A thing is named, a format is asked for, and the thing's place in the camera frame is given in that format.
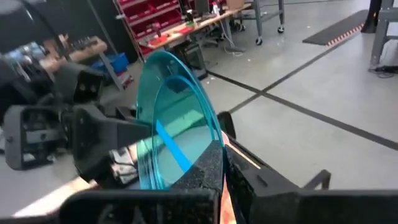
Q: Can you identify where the red storage rack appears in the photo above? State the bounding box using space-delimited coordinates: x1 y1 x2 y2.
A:
114 0 185 57

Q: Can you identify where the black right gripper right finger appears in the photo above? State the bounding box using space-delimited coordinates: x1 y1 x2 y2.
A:
224 144 398 224

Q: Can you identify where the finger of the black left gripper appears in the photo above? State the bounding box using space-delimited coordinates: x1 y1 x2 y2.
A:
73 104 155 184

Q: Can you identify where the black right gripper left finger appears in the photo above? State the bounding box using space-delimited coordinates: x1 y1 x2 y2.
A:
58 139 224 224

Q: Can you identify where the clear teal plate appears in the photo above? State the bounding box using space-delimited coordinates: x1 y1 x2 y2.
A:
136 50 224 190

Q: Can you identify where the black floor mat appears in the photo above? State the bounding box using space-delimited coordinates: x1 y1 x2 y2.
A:
302 9 371 47

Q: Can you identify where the grey metal stand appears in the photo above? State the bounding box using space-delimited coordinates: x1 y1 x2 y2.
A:
369 0 398 67

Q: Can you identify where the clear orange plate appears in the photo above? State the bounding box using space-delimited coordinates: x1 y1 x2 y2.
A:
219 179 239 224

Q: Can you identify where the black computer tower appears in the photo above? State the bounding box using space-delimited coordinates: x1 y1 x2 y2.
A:
180 42 208 80

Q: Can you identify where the wooden workbench on casters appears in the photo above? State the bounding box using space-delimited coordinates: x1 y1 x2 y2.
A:
136 0 287 60

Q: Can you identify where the blue plastic bin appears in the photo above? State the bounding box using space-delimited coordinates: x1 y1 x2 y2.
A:
91 52 130 77

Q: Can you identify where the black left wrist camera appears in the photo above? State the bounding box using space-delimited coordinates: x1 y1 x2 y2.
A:
57 63 104 103

